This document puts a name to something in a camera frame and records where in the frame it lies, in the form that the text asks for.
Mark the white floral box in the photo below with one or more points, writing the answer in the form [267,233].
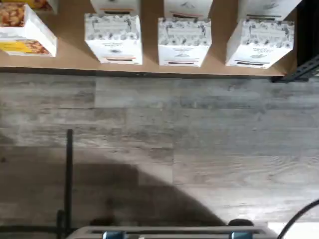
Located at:
[114,6]
[269,8]
[188,7]

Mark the black thin pole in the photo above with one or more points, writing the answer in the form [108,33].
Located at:
[69,174]

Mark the white box orange strip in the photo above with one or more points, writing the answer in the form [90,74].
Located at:
[113,37]

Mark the white box pink strip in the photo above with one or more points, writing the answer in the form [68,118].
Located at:
[183,42]

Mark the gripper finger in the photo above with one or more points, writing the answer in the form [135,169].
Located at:
[114,235]
[240,235]

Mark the yellow snack box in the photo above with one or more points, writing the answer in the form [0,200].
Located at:
[27,32]
[42,4]

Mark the white box green strip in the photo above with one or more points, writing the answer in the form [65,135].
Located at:
[259,43]

